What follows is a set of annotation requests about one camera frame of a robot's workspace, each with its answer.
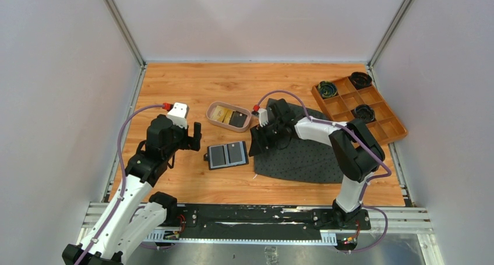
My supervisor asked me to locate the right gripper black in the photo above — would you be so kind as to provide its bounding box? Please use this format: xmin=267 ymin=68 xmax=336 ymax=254
xmin=249 ymin=122 xmax=285 ymax=157

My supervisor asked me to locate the black credit card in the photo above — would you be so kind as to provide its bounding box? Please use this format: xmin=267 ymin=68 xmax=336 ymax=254
xmin=208 ymin=145 xmax=226 ymax=169

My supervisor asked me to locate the gold credit card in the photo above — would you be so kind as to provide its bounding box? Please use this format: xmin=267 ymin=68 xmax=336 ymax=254
xmin=210 ymin=105 xmax=228 ymax=123
xmin=223 ymin=109 xmax=234 ymax=125

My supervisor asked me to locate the black leather card holder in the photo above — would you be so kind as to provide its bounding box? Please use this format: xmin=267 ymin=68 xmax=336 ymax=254
xmin=203 ymin=141 xmax=249 ymax=170

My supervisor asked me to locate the pink oval tray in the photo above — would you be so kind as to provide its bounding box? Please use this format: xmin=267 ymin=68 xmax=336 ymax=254
xmin=206 ymin=101 xmax=252 ymax=133

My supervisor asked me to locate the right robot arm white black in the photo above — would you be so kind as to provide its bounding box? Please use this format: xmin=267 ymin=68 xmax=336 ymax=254
xmin=248 ymin=99 xmax=385 ymax=229

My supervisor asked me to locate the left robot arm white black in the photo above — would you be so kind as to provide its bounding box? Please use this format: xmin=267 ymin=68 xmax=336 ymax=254
xmin=62 ymin=114 xmax=202 ymax=264

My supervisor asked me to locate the dark grey dotted cloth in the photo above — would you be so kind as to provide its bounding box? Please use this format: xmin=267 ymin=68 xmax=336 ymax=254
xmin=253 ymin=99 xmax=344 ymax=183

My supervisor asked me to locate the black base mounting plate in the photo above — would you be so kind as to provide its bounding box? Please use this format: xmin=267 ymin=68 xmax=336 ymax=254
xmin=141 ymin=203 xmax=372 ymax=242

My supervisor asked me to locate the brown wooden compartment tray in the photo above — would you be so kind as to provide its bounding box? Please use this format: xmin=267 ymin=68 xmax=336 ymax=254
xmin=311 ymin=72 xmax=408 ymax=144

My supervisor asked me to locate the coiled black belt middle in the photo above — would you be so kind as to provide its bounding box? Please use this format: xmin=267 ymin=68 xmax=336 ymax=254
xmin=351 ymin=104 xmax=376 ymax=123

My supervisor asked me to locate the coiled black belt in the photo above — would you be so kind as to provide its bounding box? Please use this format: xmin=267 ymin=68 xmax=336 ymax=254
xmin=349 ymin=72 xmax=373 ymax=90
xmin=351 ymin=104 xmax=376 ymax=123

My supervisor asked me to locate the coiled black belt top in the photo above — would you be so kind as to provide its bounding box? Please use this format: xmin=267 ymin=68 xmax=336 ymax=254
xmin=349 ymin=72 xmax=373 ymax=90

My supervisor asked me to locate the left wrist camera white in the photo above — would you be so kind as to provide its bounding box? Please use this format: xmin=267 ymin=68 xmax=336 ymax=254
xmin=167 ymin=103 xmax=189 ymax=129

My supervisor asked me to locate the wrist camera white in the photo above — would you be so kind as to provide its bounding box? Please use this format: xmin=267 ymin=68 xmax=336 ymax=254
xmin=167 ymin=103 xmax=189 ymax=129
xmin=257 ymin=108 xmax=269 ymax=127

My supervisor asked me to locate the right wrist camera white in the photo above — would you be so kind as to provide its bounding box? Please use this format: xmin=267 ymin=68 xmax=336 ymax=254
xmin=257 ymin=108 xmax=269 ymax=127

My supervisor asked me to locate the aluminium frame rail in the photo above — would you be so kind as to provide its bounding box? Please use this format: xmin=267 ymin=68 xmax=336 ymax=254
xmin=64 ymin=203 xmax=443 ymax=264

